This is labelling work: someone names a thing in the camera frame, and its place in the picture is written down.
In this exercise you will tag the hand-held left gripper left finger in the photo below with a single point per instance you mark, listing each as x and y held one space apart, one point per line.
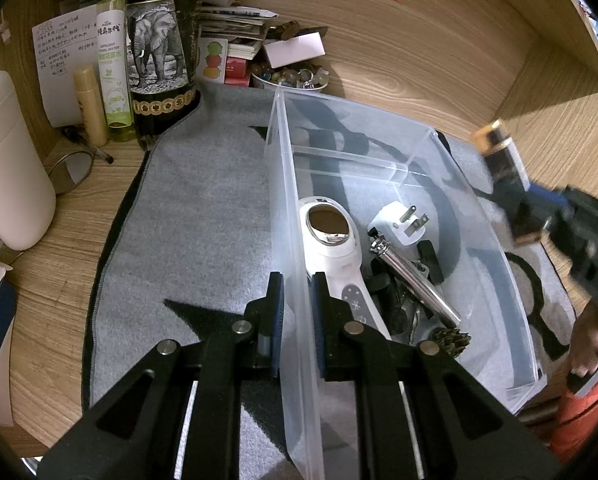
275 320

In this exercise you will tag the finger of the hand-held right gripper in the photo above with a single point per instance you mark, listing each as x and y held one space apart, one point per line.
549 199

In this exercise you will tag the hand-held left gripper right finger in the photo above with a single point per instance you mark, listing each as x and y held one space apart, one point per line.
320 320

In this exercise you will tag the black bottle gold cap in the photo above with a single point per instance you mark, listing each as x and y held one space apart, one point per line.
506 175

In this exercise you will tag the silver metal cylinder tool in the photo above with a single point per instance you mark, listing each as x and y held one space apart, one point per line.
414 280

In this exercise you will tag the white plug adapter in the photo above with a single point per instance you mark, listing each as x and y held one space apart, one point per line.
386 220

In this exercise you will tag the dark pine cone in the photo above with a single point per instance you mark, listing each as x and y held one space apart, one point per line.
451 342

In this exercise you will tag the clear plastic storage bin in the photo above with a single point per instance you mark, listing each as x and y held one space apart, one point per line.
291 185

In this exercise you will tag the person's right forearm orange sleeve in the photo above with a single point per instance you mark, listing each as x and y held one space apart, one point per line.
584 425

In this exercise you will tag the person's right hand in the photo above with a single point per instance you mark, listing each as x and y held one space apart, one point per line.
589 340

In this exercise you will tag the white handheld massager device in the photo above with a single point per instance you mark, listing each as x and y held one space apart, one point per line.
329 260

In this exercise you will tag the grey felt mat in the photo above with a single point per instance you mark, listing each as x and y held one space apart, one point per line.
194 210

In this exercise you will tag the wooden shelf panel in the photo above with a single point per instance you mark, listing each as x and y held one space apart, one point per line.
549 10

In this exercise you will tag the black pen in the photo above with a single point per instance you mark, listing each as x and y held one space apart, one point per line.
101 156

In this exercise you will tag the white bowl of beads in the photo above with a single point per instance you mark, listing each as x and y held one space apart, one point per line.
284 79

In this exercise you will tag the small round mirror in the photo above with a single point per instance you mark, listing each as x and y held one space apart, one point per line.
69 172

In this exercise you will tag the small red box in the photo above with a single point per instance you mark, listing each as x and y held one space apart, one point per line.
236 67

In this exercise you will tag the fruit picture card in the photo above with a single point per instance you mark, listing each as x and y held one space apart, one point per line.
213 60

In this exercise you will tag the blank white card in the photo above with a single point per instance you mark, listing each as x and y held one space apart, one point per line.
294 49

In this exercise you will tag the beige tube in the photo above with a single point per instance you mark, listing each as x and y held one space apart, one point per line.
91 110

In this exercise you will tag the black elephant print canister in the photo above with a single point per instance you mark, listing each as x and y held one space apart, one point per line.
159 50

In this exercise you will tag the green spray bottle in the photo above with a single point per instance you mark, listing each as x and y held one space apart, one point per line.
114 60

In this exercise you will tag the stack of papers and booklets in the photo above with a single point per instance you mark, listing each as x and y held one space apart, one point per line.
234 15

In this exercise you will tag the white rounded appliance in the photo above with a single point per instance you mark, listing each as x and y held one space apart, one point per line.
9 160

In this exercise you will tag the handwritten white paper note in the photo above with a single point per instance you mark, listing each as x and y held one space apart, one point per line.
59 45

